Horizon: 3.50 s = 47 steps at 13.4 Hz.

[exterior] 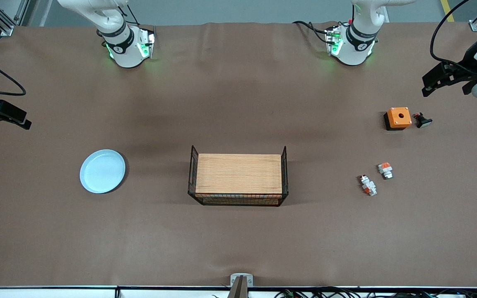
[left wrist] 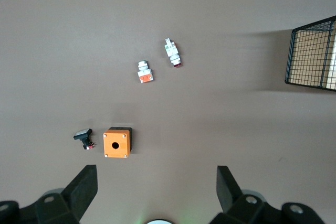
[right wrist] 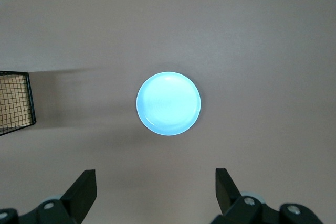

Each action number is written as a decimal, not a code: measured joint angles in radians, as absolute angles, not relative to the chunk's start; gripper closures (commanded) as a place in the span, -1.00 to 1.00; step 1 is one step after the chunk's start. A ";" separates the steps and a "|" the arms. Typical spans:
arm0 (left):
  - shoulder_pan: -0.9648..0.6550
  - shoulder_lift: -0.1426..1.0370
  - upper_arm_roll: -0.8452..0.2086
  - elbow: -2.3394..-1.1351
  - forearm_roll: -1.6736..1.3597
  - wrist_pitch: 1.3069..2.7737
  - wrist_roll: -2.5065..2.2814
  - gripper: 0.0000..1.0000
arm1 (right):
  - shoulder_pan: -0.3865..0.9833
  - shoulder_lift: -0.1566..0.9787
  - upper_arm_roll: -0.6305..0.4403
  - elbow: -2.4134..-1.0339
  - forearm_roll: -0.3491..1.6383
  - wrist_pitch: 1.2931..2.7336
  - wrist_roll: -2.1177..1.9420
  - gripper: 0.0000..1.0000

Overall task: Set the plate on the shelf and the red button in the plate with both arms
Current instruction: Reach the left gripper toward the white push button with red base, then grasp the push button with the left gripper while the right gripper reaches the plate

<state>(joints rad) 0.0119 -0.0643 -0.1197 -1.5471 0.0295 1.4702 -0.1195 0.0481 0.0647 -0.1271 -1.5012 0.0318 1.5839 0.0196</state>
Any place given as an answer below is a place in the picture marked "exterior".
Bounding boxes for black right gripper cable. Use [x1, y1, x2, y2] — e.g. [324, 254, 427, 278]
[0, 54, 27, 97]

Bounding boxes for black push button head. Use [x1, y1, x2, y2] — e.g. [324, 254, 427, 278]
[413, 112, 433, 129]

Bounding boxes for black cable bundle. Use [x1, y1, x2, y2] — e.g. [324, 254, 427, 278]
[274, 286, 477, 298]

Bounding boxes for black wire basket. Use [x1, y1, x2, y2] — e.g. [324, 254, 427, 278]
[188, 145, 289, 207]

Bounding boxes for light wooden board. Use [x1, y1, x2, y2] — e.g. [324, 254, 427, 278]
[195, 154, 283, 205]

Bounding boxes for orange push button box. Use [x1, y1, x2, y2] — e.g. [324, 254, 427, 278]
[383, 107, 412, 131]

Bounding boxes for black left arm base cable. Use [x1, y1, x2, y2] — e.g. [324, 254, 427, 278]
[292, 20, 331, 44]

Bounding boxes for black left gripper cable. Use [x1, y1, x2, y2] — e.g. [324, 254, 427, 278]
[430, 0, 471, 69]

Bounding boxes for white table edge rail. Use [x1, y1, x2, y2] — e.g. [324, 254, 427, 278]
[0, 286, 477, 298]

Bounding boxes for brown paper table cover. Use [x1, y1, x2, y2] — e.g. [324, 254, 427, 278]
[0, 21, 477, 288]

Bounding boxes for grey metal camera stand bracket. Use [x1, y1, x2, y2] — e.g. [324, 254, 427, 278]
[227, 273, 254, 298]

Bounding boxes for light blue round plate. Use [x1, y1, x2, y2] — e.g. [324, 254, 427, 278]
[79, 149, 126, 194]

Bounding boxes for long white orange contact block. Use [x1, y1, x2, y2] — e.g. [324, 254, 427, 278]
[357, 174, 378, 197]

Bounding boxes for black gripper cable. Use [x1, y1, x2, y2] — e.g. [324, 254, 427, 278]
[430, 0, 471, 69]
[0, 54, 27, 97]

